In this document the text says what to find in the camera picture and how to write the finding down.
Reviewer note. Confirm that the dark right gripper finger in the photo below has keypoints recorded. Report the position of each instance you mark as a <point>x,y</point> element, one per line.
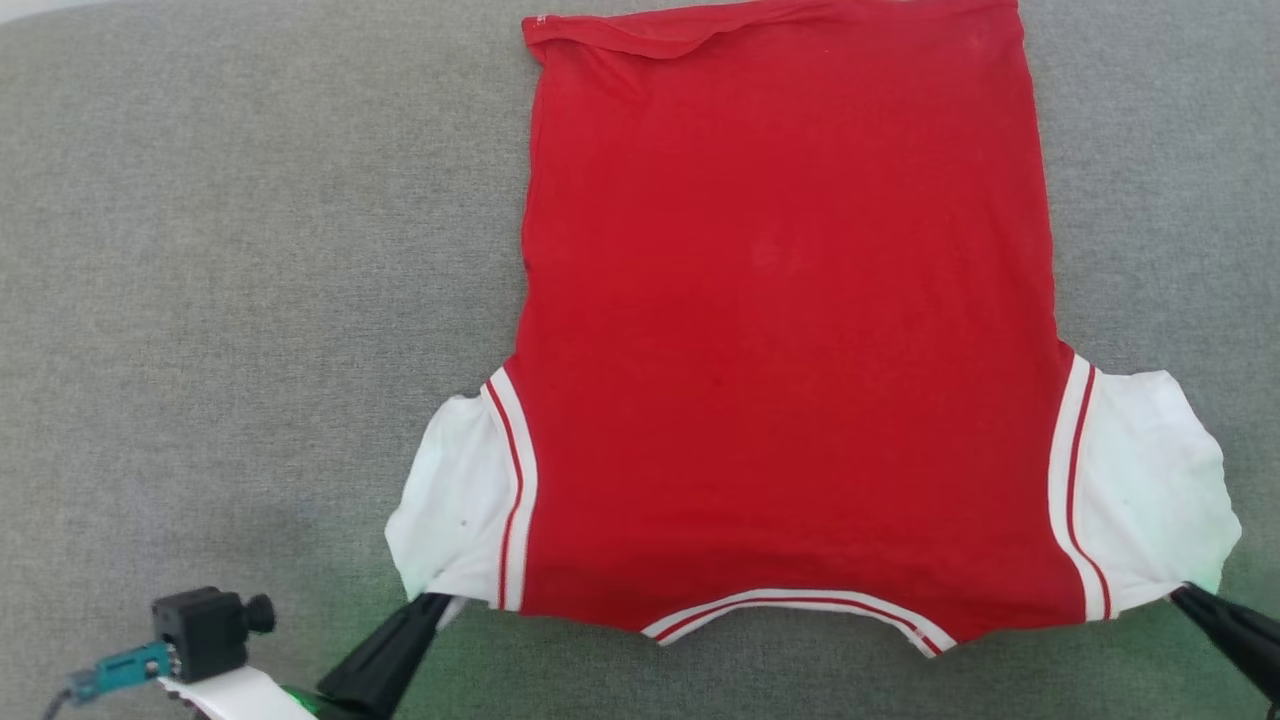
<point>1245,635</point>

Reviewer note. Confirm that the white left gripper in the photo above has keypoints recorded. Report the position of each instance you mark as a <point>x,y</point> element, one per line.
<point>240,698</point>

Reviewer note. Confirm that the red white-trimmed shirt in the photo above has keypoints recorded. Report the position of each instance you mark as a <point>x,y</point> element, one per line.
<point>790,300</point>

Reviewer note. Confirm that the grey fabric sofa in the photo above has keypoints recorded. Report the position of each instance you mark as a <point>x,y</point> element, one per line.
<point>250,300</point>

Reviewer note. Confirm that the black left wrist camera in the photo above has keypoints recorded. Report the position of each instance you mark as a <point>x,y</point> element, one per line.
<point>200,630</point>

